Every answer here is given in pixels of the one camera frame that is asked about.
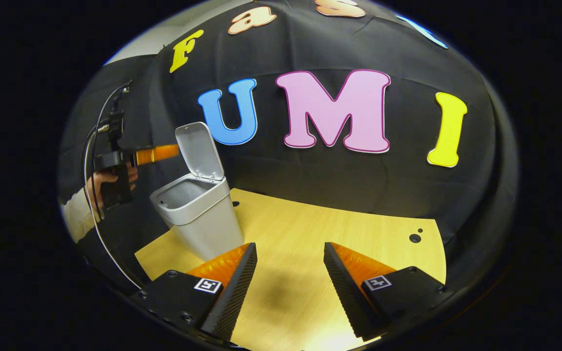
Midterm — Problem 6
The wooden desktop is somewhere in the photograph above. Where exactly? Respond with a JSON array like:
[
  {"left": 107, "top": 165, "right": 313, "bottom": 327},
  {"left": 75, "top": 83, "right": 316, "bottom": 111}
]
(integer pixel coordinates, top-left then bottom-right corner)
[{"left": 135, "top": 188, "right": 447, "bottom": 351}]

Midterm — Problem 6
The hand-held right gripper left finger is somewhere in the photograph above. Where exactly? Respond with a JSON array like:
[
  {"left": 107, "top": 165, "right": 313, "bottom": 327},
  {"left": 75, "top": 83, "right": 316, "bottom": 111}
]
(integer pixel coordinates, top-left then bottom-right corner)
[{"left": 132, "top": 242, "right": 258, "bottom": 342}]

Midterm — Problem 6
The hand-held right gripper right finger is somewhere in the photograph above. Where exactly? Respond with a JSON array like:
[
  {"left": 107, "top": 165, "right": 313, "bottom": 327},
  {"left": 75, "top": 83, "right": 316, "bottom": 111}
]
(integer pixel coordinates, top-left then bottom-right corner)
[{"left": 323, "top": 242, "right": 450, "bottom": 342}]

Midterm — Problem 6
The black backdrop cloth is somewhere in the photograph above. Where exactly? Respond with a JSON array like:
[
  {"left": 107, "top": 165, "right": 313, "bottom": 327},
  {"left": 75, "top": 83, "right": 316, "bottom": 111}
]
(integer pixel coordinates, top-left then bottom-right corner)
[{"left": 59, "top": 0, "right": 518, "bottom": 293}]

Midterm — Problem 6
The white desktop garbage bin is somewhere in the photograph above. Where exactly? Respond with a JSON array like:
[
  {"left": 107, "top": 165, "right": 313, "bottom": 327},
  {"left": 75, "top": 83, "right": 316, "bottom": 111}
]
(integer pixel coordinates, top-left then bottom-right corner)
[{"left": 150, "top": 122, "right": 245, "bottom": 261}]

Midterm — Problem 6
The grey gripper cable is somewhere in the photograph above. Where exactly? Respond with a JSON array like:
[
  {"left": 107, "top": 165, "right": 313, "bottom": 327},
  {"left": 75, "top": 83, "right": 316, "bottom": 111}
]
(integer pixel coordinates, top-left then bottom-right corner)
[{"left": 82, "top": 83, "right": 145, "bottom": 292}]

